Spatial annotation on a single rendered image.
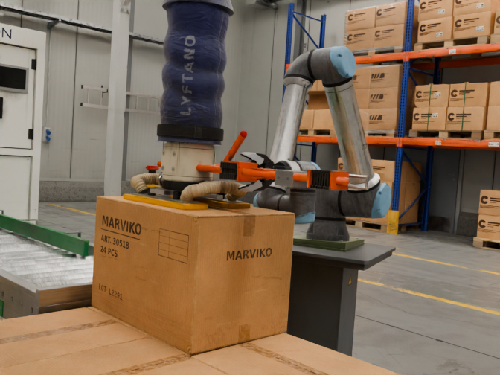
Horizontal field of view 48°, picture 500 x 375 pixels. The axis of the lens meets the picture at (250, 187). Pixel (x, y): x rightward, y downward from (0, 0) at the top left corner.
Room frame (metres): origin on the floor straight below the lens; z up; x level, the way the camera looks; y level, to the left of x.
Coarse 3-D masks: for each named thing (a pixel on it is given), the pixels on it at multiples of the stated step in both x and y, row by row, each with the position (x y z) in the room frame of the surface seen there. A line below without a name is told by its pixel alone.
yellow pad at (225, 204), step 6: (198, 198) 1.98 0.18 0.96; (204, 198) 1.96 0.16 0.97; (210, 198) 1.95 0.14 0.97; (210, 204) 1.91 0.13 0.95; (216, 204) 1.89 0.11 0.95; (222, 204) 1.87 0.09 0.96; (228, 204) 1.85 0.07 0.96; (234, 204) 1.86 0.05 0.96; (240, 204) 1.88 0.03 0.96; (246, 204) 1.90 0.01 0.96
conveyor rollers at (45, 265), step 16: (0, 240) 3.22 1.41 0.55; (16, 240) 3.27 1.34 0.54; (32, 240) 3.33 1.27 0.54; (0, 256) 2.78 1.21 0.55; (16, 256) 2.83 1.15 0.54; (32, 256) 2.88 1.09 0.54; (48, 256) 2.86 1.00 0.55; (64, 256) 2.91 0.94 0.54; (80, 256) 2.97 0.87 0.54; (16, 272) 2.47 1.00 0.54; (32, 272) 2.51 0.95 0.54; (48, 272) 2.49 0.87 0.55; (64, 272) 2.53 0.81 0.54; (80, 272) 2.58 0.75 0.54
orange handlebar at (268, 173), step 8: (200, 168) 1.84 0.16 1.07; (208, 168) 1.81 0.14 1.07; (216, 168) 1.79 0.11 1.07; (256, 168) 1.66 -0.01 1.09; (264, 168) 1.70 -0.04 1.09; (256, 176) 1.67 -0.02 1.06; (264, 176) 1.64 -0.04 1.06; (272, 176) 1.61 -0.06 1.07; (296, 176) 1.55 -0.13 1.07; (304, 176) 1.53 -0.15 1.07; (336, 184) 1.46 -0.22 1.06; (344, 184) 1.46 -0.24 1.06
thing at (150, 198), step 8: (176, 192) 1.80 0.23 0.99; (136, 200) 1.89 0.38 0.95; (144, 200) 1.86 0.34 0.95; (152, 200) 1.83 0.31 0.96; (160, 200) 1.80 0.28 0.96; (168, 200) 1.79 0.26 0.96; (176, 200) 1.77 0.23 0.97; (176, 208) 1.74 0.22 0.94; (184, 208) 1.71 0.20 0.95; (192, 208) 1.74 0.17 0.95; (200, 208) 1.76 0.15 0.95
